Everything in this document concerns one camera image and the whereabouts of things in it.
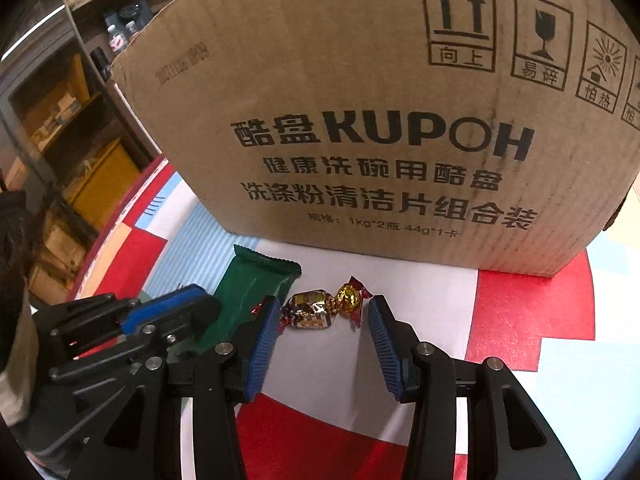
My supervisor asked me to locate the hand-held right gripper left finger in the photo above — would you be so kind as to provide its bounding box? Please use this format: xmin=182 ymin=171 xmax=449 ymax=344
xmin=67 ymin=295 xmax=283 ymax=480

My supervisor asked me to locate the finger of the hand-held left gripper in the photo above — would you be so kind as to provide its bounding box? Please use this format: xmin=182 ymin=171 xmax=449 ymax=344
xmin=31 ymin=284 xmax=207 ymax=343
xmin=49 ymin=296 xmax=222 ymax=386

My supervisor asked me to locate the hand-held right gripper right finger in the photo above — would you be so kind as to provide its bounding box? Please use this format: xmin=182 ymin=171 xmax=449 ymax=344
xmin=367 ymin=295 xmax=581 ymax=480

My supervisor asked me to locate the brown gold candy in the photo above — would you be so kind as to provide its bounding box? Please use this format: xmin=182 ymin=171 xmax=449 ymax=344
xmin=279 ymin=288 xmax=337 ymax=332

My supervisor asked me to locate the green snack bar packet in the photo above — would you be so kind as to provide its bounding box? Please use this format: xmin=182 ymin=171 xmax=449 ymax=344
xmin=192 ymin=244 xmax=302 ymax=356

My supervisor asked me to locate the gold foil candy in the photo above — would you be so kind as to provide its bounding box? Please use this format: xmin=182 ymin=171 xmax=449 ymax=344
xmin=334 ymin=275 xmax=375 ymax=331

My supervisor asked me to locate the brown cardboard box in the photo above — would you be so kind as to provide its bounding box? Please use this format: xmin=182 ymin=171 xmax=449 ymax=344
xmin=109 ymin=0 xmax=640 ymax=278

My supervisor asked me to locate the yellow box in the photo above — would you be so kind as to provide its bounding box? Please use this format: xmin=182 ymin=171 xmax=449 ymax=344
xmin=62 ymin=137 xmax=143 ymax=233

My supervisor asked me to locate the colourful patchwork tablecloth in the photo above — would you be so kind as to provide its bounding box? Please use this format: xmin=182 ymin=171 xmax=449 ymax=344
xmin=75 ymin=155 xmax=640 ymax=480

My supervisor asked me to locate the wooden shelf unit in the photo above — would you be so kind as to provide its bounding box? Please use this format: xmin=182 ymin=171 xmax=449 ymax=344
xmin=0 ymin=0 xmax=231 ymax=311

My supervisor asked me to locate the glass jar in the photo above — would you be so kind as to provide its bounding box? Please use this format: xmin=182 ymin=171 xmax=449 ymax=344
xmin=104 ymin=10 xmax=132 ymax=57

